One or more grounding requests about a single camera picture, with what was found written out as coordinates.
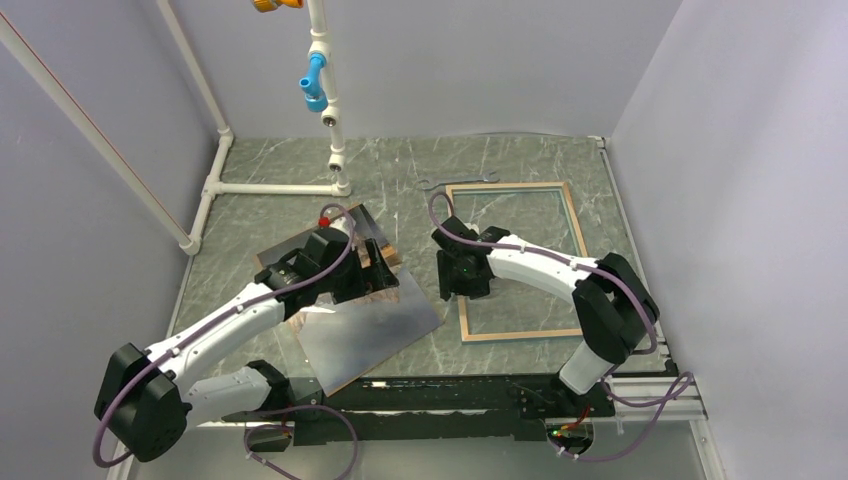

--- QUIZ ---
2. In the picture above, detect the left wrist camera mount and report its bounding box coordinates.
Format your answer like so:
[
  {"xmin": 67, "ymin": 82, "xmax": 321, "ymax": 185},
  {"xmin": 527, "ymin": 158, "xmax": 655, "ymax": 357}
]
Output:
[{"xmin": 317, "ymin": 215, "xmax": 353, "ymax": 243}]

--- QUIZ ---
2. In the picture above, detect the landscape photo print board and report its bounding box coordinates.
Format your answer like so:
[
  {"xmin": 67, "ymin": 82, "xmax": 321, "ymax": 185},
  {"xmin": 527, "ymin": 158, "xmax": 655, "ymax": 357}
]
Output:
[{"xmin": 284, "ymin": 204, "xmax": 442, "ymax": 396}]

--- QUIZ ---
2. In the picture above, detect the white pvc pipe structure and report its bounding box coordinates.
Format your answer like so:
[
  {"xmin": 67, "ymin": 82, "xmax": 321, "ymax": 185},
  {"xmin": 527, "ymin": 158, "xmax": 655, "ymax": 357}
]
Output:
[{"xmin": 0, "ymin": 0, "xmax": 354, "ymax": 257}]

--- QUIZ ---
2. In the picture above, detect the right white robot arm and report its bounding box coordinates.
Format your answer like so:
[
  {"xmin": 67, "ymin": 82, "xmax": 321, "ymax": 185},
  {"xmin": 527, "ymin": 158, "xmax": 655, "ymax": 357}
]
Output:
[{"xmin": 431, "ymin": 216, "xmax": 660, "ymax": 415}]

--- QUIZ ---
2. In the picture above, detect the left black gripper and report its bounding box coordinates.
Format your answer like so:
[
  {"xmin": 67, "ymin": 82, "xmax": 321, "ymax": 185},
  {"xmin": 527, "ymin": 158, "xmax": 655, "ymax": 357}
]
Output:
[{"xmin": 318, "ymin": 238, "xmax": 397, "ymax": 304}]

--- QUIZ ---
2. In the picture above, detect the blue wooden picture frame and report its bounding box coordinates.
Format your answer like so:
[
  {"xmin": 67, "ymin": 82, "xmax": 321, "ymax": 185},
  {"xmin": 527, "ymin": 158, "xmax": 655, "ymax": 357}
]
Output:
[{"xmin": 446, "ymin": 182, "xmax": 594, "ymax": 343}]

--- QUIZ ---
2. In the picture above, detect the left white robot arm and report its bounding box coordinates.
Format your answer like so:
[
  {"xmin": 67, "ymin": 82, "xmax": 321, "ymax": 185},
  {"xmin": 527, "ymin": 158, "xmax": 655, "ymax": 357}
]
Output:
[{"xmin": 94, "ymin": 227, "xmax": 399, "ymax": 462}]

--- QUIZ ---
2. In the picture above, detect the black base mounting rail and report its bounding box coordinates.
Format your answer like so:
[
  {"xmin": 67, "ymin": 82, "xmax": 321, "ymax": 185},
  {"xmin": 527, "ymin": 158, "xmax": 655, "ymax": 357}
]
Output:
[{"xmin": 224, "ymin": 374, "xmax": 615, "ymax": 446}]

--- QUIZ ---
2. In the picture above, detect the blue pipe fitting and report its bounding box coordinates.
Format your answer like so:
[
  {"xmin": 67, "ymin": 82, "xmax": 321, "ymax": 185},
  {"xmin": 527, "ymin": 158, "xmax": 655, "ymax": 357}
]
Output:
[{"xmin": 299, "ymin": 52, "xmax": 328, "ymax": 113}]

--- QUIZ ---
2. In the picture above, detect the orange pipe fitting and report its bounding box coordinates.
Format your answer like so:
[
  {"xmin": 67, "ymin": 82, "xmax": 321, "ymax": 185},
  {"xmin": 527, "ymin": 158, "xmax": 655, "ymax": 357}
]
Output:
[{"xmin": 252, "ymin": 0, "xmax": 304, "ymax": 13}]

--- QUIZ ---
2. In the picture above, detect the aluminium extrusion frame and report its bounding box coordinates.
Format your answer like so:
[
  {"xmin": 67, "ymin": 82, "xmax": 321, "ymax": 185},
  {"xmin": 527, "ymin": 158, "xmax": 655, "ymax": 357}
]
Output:
[{"xmin": 95, "ymin": 362, "xmax": 725, "ymax": 479}]

